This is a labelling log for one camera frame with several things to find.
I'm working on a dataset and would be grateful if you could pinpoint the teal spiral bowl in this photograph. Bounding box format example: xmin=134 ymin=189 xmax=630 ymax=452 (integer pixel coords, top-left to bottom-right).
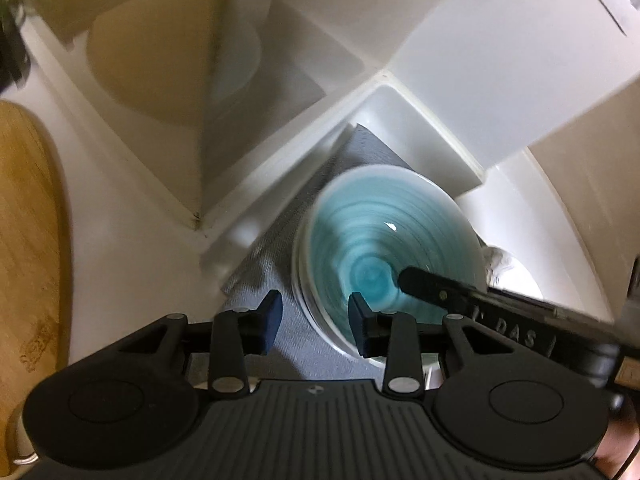
xmin=292 ymin=165 xmax=487 ymax=368

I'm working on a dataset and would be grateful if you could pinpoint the white square floral plate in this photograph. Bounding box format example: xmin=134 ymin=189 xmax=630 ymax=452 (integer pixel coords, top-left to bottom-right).
xmin=480 ymin=245 xmax=547 ymax=302

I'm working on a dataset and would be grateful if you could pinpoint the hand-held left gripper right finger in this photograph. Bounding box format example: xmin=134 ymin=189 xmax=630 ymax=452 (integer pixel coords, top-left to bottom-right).
xmin=347 ymin=291 xmax=506 ymax=401

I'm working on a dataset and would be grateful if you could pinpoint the grey mat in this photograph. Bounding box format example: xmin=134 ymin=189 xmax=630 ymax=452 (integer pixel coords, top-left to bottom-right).
xmin=220 ymin=122 xmax=417 ymax=382

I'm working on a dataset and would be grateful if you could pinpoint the round wooden cutting board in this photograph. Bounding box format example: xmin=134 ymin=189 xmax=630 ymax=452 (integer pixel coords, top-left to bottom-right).
xmin=0 ymin=100 xmax=72 ymax=377

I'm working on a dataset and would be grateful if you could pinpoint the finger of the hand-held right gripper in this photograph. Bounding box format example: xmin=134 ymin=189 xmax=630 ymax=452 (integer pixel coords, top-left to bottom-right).
xmin=397 ymin=266 xmax=493 ymax=312

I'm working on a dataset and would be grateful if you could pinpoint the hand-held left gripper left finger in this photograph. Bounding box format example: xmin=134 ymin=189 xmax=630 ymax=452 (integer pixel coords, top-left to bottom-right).
xmin=115 ymin=289 xmax=284 ymax=401

